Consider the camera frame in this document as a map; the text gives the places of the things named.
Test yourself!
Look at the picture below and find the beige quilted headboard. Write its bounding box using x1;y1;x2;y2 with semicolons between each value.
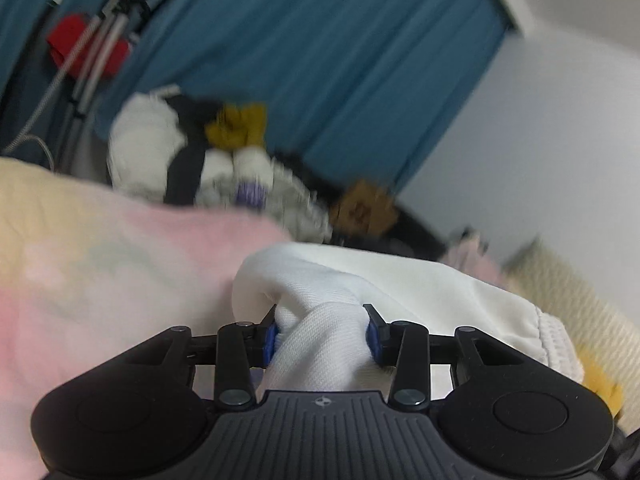
504;238;639;364

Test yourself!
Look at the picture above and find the blue curtain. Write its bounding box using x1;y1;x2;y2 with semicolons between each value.
0;0;516;196

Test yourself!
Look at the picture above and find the white knit jacket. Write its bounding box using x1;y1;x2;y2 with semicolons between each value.
231;243;584;393

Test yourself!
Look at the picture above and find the silver tripod stand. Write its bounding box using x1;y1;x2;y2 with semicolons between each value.
1;0;146;172

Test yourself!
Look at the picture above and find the pile of white clothes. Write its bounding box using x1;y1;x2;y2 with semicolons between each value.
107;87;332;243

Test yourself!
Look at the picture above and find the red cloth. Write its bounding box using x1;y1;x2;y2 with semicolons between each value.
47;13;132;79

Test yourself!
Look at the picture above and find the pastel tie-dye bed sheet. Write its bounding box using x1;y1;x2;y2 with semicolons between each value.
1;158;285;479

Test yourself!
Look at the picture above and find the yellow plush toy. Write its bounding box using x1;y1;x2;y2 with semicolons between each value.
580;354;624;417

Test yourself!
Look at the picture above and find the brown paper bag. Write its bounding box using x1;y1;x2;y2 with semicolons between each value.
330;180;399;236

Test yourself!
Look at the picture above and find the mustard yellow garment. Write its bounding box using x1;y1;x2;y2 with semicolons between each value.
204;103;268;153

